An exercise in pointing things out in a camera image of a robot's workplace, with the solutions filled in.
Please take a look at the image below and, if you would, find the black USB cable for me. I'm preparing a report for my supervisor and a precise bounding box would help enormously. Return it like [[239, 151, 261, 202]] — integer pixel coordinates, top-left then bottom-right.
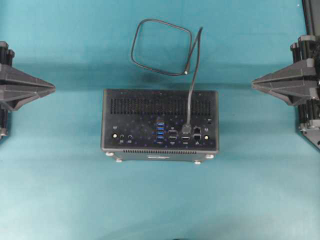
[[131, 18, 204, 135]]

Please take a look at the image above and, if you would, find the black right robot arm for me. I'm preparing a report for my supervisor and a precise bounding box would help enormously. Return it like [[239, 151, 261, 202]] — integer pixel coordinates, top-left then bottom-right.
[[251, 0, 320, 133]]

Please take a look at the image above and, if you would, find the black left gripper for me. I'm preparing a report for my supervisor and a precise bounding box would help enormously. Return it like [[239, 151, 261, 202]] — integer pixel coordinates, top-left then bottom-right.
[[0, 41, 56, 137]]

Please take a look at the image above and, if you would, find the black mini PC box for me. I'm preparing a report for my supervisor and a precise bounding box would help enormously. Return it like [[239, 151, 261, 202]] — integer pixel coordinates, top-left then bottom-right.
[[100, 88, 220, 164]]

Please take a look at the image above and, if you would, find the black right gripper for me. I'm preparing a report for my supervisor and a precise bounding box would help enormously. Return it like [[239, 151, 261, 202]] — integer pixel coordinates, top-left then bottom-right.
[[251, 35, 320, 133]]

